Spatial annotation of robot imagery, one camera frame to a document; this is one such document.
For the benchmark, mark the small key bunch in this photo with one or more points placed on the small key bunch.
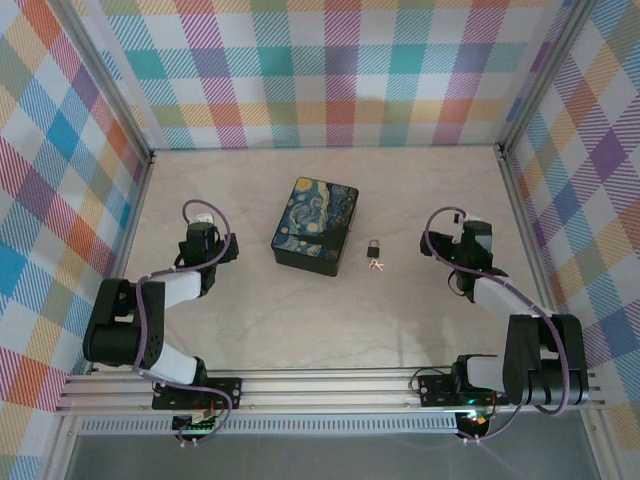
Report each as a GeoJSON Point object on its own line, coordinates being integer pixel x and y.
{"type": "Point", "coordinates": [376, 265]}

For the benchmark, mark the small black padlock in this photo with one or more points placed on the small black padlock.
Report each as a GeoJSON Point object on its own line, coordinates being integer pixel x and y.
{"type": "Point", "coordinates": [373, 250]}

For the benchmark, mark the black starry night tin box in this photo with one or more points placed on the black starry night tin box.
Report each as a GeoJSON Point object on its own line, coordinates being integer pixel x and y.
{"type": "Point", "coordinates": [315, 225]}

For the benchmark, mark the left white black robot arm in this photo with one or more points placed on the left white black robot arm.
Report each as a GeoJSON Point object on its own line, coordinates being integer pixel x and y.
{"type": "Point", "coordinates": [120, 325]}

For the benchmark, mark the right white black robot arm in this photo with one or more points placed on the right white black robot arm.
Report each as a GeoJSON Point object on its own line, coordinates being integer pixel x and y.
{"type": "Point", "coordinates": [540, 360]}

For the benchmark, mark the right controller board orange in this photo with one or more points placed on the right controller board orange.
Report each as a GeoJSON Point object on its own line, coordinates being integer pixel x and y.
{"type": "Point", "coordinates": [475, 419]}

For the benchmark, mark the left green controller board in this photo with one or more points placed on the left green controller board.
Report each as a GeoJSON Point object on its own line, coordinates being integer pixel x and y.
{"type": "Point", "coordinates": [197, 425]}

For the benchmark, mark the grey metal shelf plate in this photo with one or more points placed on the grey metal shelf plate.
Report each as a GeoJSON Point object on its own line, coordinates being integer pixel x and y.
{"type": "Point", "coordinates": [325, 457]}

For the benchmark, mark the aluminium table edge rail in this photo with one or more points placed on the aluminium table edge rail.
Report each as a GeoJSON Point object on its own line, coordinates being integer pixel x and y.
{"type": "Point", "coordinates": [526, 225]}
{"type": "Point", "coordinates": [134, 220]}

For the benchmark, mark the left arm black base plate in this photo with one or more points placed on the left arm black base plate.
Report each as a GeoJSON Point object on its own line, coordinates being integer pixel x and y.
{"type": "Point", "coordinates": [225, 392]}

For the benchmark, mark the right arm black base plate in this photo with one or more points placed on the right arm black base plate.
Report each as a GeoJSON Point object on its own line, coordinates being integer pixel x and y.
{"type": "Point", "coordinates": [435, 390]}

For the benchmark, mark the long aluminium base rail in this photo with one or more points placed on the long aluminium base rail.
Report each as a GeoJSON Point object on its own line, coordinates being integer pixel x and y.
{"type": "Point", "coordinates": [325, 390]}

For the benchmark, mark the aluminium frame post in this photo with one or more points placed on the aluminium frame post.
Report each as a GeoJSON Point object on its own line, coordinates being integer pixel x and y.
{"type": "Point", "coordinates": [106, 75]}
{"type": "Point", "coordinates": [544, 75]}

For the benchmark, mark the aluminium frame leg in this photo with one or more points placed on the aluminium frame leg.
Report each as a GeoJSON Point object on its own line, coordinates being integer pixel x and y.
{"type": "Point", "coordinates": [602, 450]}
{"type": "Point", "coordinates": [60, 450]}

